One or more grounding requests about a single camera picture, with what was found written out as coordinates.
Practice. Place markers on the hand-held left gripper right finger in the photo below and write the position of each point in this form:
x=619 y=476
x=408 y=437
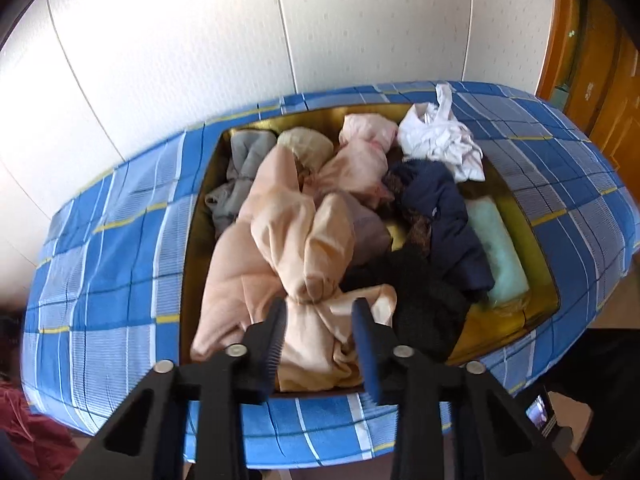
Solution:
x=367 y=355

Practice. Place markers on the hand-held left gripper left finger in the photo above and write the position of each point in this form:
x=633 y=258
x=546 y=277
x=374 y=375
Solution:
x=272 y=355

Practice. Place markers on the black knit cloth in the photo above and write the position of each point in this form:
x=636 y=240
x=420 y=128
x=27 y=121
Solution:
x=415 y=300

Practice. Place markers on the gold tin box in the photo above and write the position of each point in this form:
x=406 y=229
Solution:
x=500 y=350

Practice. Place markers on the peach garment bundle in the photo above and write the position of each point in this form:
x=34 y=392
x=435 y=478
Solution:
x=280 y=220

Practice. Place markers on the navy cloth bundle gold lace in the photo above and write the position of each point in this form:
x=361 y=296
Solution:
x=450 y=220

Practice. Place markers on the mint green cloth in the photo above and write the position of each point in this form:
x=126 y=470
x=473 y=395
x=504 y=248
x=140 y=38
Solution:
x=500 y=250

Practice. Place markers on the pink towel bundle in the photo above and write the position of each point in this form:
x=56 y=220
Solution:
x=360 y=160

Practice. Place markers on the grey cloth bundle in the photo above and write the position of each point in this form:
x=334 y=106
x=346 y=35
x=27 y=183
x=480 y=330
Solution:
x=245 y=160

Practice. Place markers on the cream cloth bundle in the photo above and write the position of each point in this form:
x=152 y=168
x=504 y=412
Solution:
x=310 y=145

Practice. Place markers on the white cloth bundle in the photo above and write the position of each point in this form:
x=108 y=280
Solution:
x=440 y=140

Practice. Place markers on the person's black trouser leg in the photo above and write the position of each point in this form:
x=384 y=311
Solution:
x=600 y=375

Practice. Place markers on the blue plaid tablecloth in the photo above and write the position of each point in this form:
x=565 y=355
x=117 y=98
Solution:
x=100 y=260

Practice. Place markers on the red cloth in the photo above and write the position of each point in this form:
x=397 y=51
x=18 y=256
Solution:
x=35 y=430

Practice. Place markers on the wooden door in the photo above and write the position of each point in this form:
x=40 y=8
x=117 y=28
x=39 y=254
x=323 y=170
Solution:
x=600 y=85

